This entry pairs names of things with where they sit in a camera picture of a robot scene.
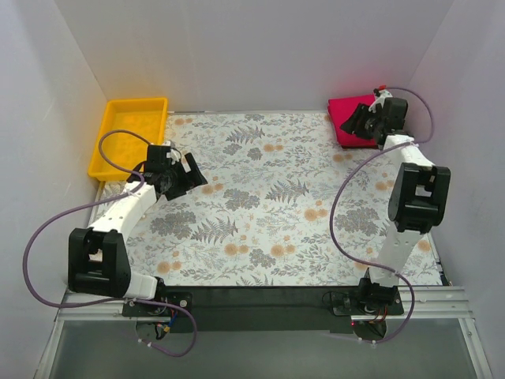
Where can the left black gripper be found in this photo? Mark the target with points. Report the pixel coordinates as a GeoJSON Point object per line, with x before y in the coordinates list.
{"type": "Point", "coordinates": [183, 178]}

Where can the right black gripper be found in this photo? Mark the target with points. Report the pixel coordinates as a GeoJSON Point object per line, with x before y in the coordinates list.
{"type": "Point", "coordinates": [365, 121]}

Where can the crimson t-shirt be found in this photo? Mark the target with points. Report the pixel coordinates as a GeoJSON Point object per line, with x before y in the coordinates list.
{"type": "Point", "coordinates": [341, 109]}

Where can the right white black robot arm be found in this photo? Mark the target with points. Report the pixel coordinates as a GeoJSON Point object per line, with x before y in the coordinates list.
{"type": "Point", "coordinates": [417, 202]}

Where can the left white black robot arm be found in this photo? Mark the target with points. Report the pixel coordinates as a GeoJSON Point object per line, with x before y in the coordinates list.
{"type": "Point", "coordinates": [98, 260]}

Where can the folded dark red t-shirt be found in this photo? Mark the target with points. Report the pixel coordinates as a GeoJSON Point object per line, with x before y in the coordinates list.
{"type": "Point", "coordinates": [355, 148]}

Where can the yellow plastic bin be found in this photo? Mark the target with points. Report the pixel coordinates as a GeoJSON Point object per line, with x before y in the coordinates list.
{"type": "Point", "coordinates": [134, 123]}

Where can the floral patterned table mat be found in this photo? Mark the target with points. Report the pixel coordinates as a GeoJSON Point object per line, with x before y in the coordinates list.
{"type": "Point", "coordinates": [284, 205]}

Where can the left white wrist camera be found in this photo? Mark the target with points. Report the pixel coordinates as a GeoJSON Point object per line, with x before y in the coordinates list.
{"type": "Point", "coordinates": [173, 154]}

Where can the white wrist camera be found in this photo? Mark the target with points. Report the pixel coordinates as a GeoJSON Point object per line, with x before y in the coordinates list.
{"type": "Point", "coordinates": [380, 95]}
{"type": "Point", "coordinates": [173, 154]}

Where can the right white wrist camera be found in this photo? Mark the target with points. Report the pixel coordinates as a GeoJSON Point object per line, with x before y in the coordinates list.
{"type": "Point", "coordinates": [380, 95]}

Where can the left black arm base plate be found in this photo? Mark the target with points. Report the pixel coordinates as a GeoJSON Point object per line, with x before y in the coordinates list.
{"type": "Point", "coordinates": [173, 304]}

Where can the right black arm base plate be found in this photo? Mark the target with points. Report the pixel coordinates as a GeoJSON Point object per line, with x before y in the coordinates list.
{"type": "Point", "coordinates": [355, 304]}

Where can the aluminium frame rail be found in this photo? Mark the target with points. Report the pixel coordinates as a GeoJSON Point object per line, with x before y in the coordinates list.
{"type": "Point", "coordinates": [269, 332]}

